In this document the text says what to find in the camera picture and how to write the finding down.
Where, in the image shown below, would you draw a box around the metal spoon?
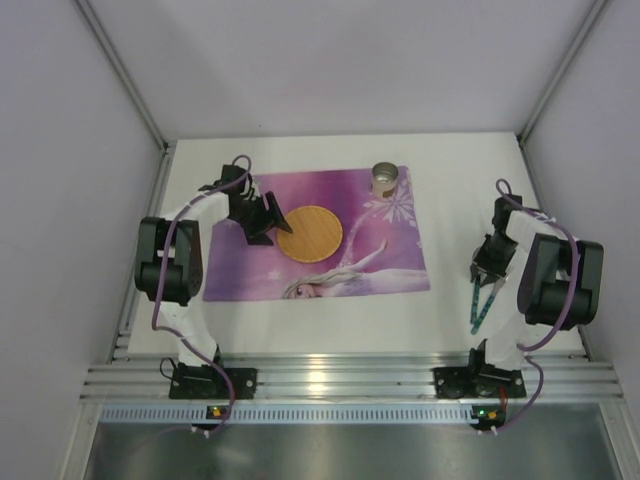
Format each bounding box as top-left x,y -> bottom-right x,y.
470,277 -> 481,325

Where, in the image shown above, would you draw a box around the round orange woven plate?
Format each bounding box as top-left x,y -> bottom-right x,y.
277,205 -> 344,264

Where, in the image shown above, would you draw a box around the purple printed cloth placemat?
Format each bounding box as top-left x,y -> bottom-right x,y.
203,166 -> 430,302

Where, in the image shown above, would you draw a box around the beige metal cup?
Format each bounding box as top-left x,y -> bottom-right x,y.
371,162 -> 400,198

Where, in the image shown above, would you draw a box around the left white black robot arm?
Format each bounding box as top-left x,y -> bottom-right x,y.
134,155 -> 292,371

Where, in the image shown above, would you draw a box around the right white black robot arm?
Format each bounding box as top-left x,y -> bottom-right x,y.
468,194 -> 604,395

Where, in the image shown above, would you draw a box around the metal fork teal handle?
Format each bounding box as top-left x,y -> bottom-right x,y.
470,277 -> 507,335

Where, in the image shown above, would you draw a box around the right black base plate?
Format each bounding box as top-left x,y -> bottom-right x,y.
433,365 -> 527,400

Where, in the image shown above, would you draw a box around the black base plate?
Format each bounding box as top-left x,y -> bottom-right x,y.
433,365 -> 527,400
168,363 -> 258,400

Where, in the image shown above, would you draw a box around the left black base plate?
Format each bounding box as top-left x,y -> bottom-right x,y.
168,363 -> 258,400

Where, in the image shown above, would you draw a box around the aluminium mounting rail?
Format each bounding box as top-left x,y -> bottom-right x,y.
80,354 -> 623,403

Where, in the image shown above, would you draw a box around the perforated grey cable duct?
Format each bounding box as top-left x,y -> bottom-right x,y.
100,402 -> 503,425

